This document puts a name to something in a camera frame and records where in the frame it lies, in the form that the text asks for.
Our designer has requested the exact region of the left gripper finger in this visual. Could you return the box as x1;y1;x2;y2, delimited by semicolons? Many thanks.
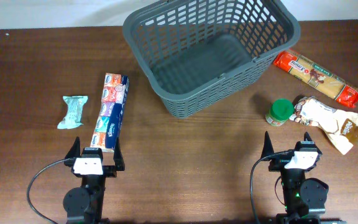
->
65;136;81;159
113;138;125;166

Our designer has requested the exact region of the beige Pantree snack bag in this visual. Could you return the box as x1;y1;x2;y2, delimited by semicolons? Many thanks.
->
290;96;358;155

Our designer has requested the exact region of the green lidded jar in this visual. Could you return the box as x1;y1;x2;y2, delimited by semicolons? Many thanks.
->
265;98;294;126

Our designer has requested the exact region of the grey plastic mesh basket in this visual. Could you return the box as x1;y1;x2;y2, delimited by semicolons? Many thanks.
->
123;0;301;118

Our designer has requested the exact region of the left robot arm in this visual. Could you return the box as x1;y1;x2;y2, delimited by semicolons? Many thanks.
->
63;138;125;224

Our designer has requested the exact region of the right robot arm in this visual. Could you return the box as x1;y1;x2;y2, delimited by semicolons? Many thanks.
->
260;132;345;224

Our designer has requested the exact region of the small teal wrapped packet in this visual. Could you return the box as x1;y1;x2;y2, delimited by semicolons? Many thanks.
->
57;96;88;129

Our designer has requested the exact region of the red spaghetti pasta package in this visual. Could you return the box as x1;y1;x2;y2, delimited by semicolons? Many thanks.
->
273;49;358;108

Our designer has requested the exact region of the Kleenex tissue multipack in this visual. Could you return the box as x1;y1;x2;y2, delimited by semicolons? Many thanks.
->
90;73;129;152

